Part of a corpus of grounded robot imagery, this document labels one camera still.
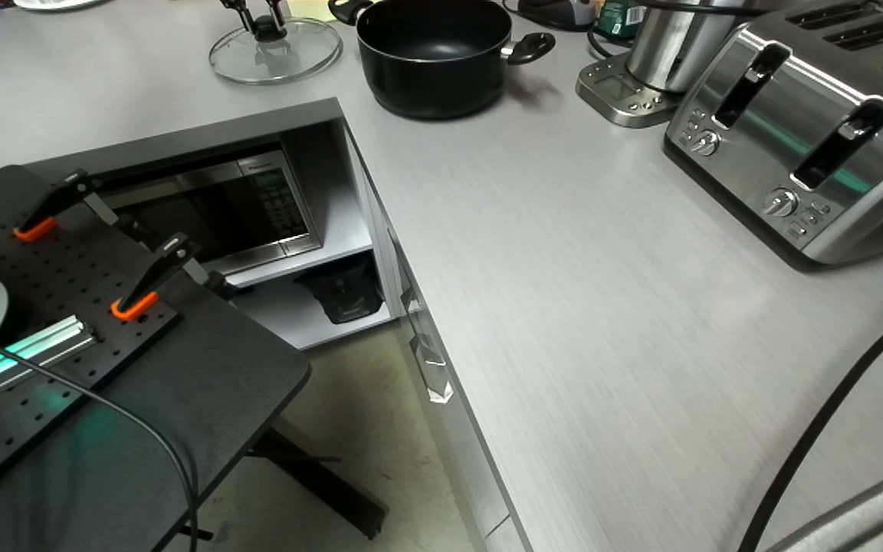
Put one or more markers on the black cooking pot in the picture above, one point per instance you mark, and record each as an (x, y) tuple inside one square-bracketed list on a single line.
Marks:
[(430, 87)]

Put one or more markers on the silver microwave oven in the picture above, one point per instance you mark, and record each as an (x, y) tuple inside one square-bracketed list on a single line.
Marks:
[(236, 215)]

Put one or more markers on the stainless steel four-slot toaster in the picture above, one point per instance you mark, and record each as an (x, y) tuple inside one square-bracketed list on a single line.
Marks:
[(768, 141)]

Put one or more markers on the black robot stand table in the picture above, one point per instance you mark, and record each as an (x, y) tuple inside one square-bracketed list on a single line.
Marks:
[(208, 379)]

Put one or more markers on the black perforated mounting board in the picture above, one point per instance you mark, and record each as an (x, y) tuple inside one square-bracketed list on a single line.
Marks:
[(63, 278)]

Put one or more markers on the grey ribbed metal strip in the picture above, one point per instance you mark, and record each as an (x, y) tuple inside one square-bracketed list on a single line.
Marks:
[(873, 510)]

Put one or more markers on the silver appliance base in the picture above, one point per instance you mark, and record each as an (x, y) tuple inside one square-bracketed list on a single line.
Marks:
[(615, 92)]

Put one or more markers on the stainless steel jug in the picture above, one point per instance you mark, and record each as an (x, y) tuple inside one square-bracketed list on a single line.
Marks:
[(681, 46)]

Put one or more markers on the aluminium profile rail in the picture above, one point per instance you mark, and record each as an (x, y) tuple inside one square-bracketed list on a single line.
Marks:
[(39, 344)]

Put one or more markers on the orange black bar clamp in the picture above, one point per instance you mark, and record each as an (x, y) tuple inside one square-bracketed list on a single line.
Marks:
[(54, 209), (154, 278)]

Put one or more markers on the black bin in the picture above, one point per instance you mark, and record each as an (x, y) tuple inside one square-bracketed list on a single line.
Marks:
[(345, 291)]

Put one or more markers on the green container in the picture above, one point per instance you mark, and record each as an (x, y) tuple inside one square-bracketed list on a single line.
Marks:
[(616, 16)]

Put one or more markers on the glass lid with black knob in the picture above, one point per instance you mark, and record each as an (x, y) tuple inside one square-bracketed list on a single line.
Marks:
[(305, 55)]

